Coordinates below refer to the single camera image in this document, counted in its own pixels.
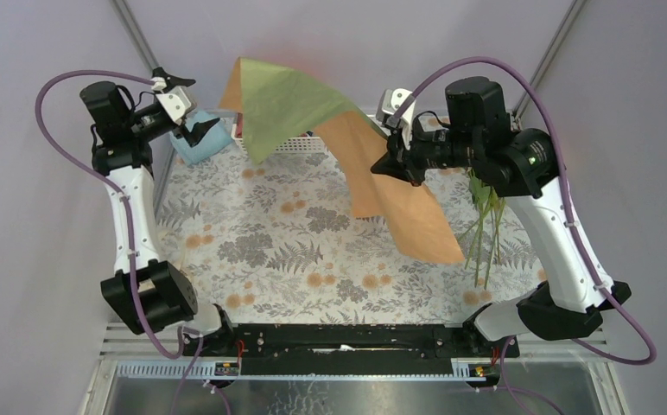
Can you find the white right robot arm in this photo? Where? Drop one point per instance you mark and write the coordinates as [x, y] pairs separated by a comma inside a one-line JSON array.
[[521, 167]]

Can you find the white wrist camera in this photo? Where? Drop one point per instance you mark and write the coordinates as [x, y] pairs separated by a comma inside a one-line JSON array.
[[396, 112], [178, 103]]

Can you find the green and orange wrapping paper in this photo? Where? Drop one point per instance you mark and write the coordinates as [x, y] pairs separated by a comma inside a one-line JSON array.
[[278, 103]]

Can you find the light blue folded towel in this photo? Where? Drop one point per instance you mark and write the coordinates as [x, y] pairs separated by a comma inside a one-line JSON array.
[[213, 142]]

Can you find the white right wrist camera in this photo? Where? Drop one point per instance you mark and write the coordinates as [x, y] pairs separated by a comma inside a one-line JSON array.
[[396, 112]]

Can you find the floral patterned table mat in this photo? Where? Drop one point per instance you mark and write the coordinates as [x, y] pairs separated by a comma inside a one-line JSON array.
[[276, 242]]

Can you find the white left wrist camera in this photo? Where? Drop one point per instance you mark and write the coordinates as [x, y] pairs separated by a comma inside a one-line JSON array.
[[178, 103]]

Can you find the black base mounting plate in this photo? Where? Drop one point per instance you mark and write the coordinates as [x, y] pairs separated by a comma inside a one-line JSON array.
[[343, 350]]

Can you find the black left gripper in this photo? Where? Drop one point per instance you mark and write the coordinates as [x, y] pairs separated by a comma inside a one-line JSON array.
[[159, 122]]

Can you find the pink fake flower stem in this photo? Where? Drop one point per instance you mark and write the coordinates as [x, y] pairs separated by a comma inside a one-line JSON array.
[[475, 230], [473, 186], [482, 185], [497, 206]]

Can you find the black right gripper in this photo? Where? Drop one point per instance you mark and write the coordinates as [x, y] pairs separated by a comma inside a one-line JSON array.
[[404, 158]]

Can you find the white plastic basket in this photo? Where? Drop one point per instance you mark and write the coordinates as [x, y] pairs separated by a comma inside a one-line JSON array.
[[307, 143]]

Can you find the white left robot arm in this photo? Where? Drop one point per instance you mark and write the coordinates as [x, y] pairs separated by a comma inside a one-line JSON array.
[[146, 291]]

